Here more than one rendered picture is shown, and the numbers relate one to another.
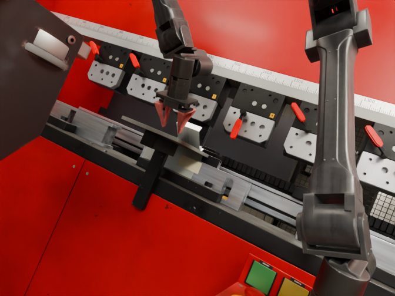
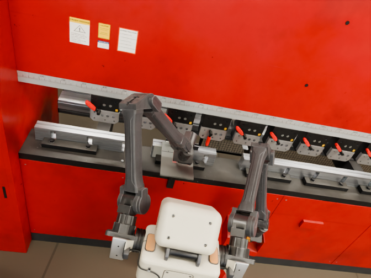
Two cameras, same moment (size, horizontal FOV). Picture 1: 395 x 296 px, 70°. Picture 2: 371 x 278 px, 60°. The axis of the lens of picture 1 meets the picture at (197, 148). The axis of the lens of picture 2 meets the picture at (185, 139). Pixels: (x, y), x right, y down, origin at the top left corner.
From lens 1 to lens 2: 1.50 m
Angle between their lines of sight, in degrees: 51
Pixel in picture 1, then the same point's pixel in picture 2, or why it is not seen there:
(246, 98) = (210, 122)
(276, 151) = not seen: hidden behind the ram
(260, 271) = not seen: hidden behind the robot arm
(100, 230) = (152, 196)
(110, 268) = not seen: hidden behind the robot
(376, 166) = (274, 143)
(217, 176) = (199, 155)
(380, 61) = (280, 99)
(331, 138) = (260, 204)
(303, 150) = (242, 141)
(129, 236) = (168, 195)
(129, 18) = (106, 76)
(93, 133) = (112, 146)
